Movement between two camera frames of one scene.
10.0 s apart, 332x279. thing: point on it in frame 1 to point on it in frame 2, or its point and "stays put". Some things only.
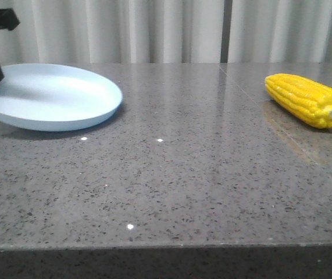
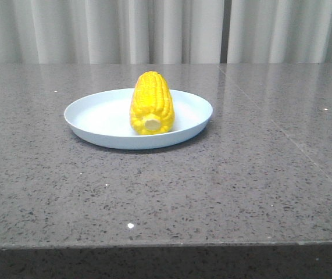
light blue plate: x=49 y=97 to x=151 y=114
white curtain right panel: x=291 y=31 stays put
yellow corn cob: x=309 y=101 to x=152 y=110
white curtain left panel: x=111 y=32 stays put
